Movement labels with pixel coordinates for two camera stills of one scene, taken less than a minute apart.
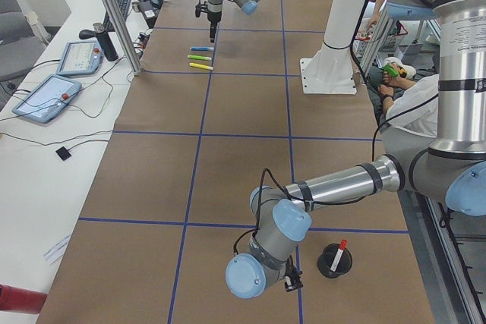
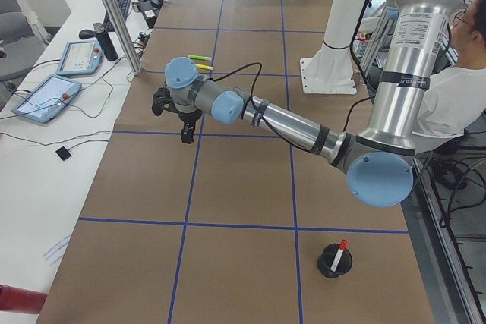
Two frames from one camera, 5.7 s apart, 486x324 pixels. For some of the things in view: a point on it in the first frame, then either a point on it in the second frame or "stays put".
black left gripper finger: x=296 y=279 → x=191 y=130
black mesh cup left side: x=326 y=259 stays put
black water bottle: x=108 y=49 stays put
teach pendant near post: x=80 y=58 stays put
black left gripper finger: x=288 y=284 → x=186 y=135
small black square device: x=63 y=153 stays put
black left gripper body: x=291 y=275 → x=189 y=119
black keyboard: x=123 y=2 stays put
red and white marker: x=343 y=244 stays put
